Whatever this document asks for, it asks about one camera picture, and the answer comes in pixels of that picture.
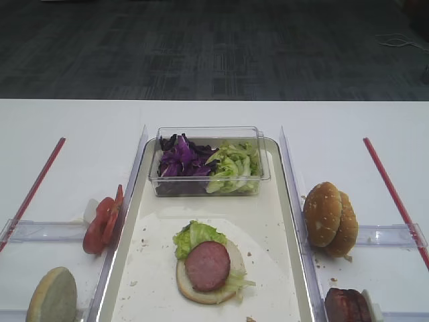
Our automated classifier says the green lettuce pile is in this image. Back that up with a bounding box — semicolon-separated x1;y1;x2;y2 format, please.
205;141;261;195

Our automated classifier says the lettuce leaf on bun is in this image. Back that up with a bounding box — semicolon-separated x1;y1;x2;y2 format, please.
173;220;256;297

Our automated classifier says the round meat slice on bun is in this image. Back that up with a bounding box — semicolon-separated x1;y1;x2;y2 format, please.
185;241;231;292

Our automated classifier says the dark meat patties right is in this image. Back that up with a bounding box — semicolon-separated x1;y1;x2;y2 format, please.
324;288;372;322

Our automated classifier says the white pusher behind patties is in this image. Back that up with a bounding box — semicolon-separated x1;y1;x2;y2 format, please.
361;289;384;322

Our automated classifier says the clear plastic salad container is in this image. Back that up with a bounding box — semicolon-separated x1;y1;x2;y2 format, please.
148;126;270;197

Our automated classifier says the purple cabbage pile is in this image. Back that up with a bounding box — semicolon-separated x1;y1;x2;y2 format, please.
156;134;218;197

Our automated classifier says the bottom bun on tray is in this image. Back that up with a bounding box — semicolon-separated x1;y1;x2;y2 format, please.
176;240;255;305

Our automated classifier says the front sesame bun top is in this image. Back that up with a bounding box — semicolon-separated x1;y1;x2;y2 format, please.
304;182;343;247

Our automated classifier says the sesame bun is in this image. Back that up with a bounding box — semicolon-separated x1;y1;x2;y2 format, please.
304;182;343;247
325;191;359;258

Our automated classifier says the white pusher behind tomatoes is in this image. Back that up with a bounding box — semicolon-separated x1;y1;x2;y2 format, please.
71;199;99;226

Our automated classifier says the white serving tray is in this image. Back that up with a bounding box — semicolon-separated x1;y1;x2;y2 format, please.
99;140;312;321

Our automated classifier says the right red strip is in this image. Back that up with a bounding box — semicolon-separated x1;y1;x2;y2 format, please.
363;138;428;268

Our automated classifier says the red strip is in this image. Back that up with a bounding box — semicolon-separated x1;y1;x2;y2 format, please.
363;138;428;268
0;137;66;251

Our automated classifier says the rear sesame bun top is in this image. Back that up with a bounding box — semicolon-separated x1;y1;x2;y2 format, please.
325;191;359;258

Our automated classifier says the left red strip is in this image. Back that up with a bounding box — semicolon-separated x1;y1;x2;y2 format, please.
0;137;66;251

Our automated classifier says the pale bun half left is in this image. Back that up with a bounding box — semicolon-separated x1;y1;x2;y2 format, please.
25;266;77;322

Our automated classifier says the right clear rail holder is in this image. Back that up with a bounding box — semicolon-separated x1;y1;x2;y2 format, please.
355;223;428;248

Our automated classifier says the clear rail holder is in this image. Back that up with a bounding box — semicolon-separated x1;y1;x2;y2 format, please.
1;219;86;244
355;223;428;248

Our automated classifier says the left clear rail holder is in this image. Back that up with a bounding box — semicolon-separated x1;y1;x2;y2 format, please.
1;219;86;244

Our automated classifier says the white cable on floor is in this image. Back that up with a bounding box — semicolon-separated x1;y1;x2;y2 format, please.
375;32;429;52

